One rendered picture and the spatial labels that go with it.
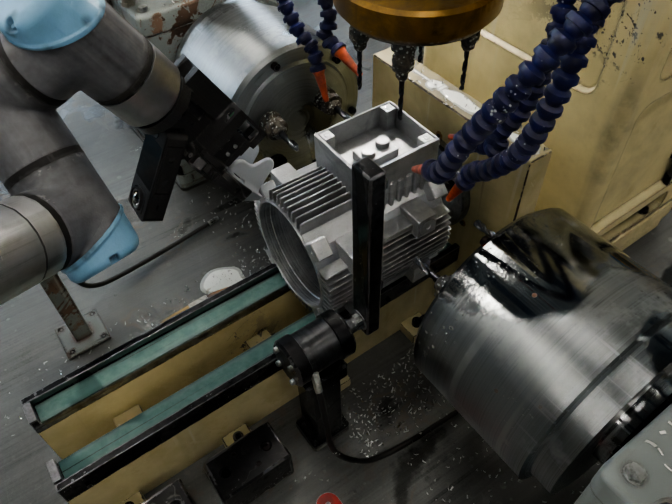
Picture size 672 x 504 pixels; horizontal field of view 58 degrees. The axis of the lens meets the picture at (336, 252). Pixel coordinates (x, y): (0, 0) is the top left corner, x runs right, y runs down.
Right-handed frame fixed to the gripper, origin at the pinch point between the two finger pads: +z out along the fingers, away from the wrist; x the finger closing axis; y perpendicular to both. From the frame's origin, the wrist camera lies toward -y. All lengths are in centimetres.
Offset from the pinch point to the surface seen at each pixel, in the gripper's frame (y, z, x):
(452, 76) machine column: 33.3, 19.4, 4.2
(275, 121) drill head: 9.4, 6.6, 12.4
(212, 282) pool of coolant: -17.6, 22.7, 13.4
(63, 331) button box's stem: -38.4, 10.2, 18.6
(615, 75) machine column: 39.8, 8.1, -21.0
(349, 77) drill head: 22.6, 14.5, 15.1
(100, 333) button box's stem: -34.4, 12.5, 14.7
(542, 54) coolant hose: 25.0, -19.3, -28.9
